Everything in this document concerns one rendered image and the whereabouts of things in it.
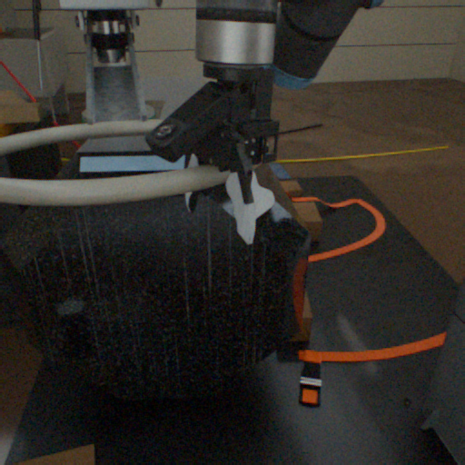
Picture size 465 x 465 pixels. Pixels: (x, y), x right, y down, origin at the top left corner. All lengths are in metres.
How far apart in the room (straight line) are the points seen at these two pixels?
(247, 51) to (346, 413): 1.28
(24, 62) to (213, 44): 3.76
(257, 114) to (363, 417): 1.20
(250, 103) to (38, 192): 0.27
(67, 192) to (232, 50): 0.24
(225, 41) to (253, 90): 0.08
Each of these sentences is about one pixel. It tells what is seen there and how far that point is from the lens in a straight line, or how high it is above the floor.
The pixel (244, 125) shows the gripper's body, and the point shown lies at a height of 1.08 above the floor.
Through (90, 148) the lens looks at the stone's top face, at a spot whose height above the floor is 0.87.
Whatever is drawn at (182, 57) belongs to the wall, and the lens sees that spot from 6.41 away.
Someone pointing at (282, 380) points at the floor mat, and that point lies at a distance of 1.63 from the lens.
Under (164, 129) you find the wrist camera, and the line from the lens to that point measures 0.50.
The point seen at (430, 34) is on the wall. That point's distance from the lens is 7.70.
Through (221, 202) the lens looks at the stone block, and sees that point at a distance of 1.07.
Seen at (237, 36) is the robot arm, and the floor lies 1.17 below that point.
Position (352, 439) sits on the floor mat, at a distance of 1.52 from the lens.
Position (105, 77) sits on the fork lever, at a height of 1.02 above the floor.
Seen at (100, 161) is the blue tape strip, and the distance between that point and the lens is 1.12.
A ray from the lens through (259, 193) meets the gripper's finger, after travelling 0.55.
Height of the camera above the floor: 1.22
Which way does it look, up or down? 29 degrees down
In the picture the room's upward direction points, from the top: straight up
